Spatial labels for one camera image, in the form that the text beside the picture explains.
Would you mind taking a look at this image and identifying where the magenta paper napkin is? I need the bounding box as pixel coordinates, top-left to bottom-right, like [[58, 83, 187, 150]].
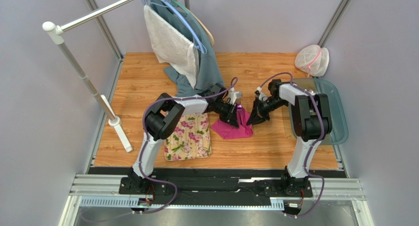
[[211, 108, 253, 140]]

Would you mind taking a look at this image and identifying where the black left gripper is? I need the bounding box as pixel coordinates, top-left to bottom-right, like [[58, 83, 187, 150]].
[[214, 101, 239, 129]]

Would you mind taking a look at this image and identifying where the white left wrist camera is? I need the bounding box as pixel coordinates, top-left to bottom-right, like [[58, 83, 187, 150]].
[[227, 88, 242, 106]]

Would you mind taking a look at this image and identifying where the floral placemat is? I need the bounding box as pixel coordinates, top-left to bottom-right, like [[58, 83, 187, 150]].
[[164, 113, 212, 162]]

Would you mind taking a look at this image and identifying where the white mesh laundry bag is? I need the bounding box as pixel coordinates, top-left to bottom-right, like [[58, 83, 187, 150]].
[[294, 45, 330, 77]]

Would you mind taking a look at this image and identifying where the blue plastic hanger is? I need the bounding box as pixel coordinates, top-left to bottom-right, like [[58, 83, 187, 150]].
[[142, 0, 208, 54]]

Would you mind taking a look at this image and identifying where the teal plastic tray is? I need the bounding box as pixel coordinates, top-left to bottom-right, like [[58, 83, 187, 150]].
[[293, 78, 349, 145]]

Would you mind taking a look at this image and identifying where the white towel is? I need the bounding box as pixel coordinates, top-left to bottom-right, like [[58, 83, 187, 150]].
[[144, 5, 199, 88]]

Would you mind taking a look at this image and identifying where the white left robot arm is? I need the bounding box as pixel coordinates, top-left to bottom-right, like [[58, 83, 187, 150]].
[[128, 84, 239, 192]]

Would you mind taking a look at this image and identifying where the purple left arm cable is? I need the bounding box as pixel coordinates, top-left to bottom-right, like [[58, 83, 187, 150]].
[[131, 76, 239, 215]]

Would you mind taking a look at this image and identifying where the green plastic hanger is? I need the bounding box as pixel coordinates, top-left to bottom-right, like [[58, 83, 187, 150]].
[[163, 0, 190, 15]]

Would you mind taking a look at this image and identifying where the white clothes rack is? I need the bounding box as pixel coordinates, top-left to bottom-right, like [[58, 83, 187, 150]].
[[42, 0, 134, 153]]

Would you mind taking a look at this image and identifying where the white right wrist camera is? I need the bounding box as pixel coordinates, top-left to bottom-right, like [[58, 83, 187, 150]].
[[255, 86, 268, 102]]

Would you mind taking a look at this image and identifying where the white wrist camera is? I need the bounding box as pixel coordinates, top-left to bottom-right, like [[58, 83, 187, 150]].
[[255, 86, 268, 102], [227, 88, 242, 106]]

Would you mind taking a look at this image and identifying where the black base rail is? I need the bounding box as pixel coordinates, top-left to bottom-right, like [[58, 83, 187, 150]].
[[88, 167, 313, 206]]

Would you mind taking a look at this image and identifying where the teal blue garment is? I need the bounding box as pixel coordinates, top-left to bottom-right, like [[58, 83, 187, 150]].
[[148, 0, 224, 97]]

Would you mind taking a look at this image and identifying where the wooden hanger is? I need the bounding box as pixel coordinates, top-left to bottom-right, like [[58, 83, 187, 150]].
[[184, 0, 215, 47]]

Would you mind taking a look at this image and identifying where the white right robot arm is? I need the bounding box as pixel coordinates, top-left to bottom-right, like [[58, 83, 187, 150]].
[[246, 79, 332, 181]]

